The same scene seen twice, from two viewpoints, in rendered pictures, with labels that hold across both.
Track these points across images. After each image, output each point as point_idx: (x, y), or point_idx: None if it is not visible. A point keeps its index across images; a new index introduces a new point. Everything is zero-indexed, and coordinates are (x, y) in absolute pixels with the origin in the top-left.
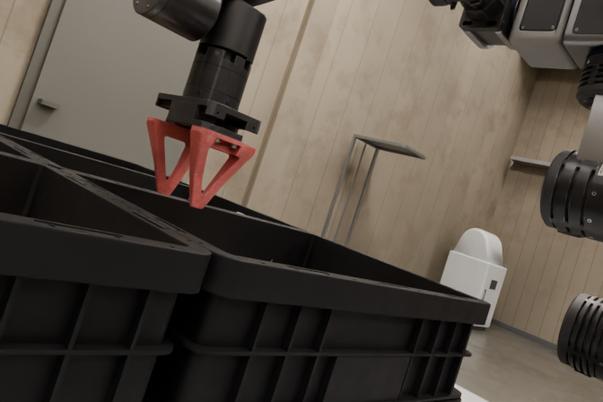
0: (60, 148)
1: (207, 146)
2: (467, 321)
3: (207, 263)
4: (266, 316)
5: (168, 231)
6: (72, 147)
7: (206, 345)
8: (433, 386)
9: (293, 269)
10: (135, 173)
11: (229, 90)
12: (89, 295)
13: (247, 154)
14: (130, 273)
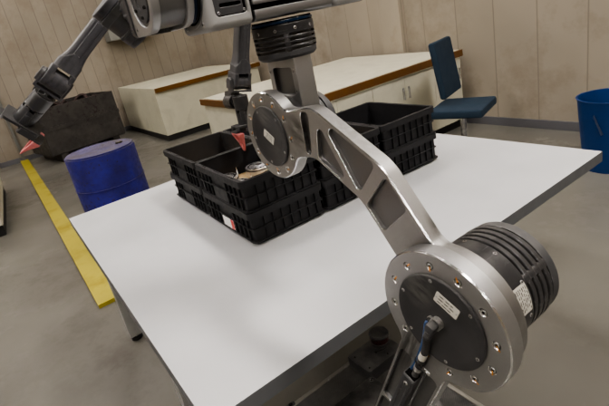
0: (400, 107)
1: (234, 136)
2: (232, 186)
3: (193, 164)
4: (204, 174)
5: (204, 159)
6: (403, 105)
7: (201, 178)
8: (238, 205)
9: (198, 166)
10: (350, 125)
11: (237, 120)
12: (189, 168)
13: (238, 136)
14: (188, 165)
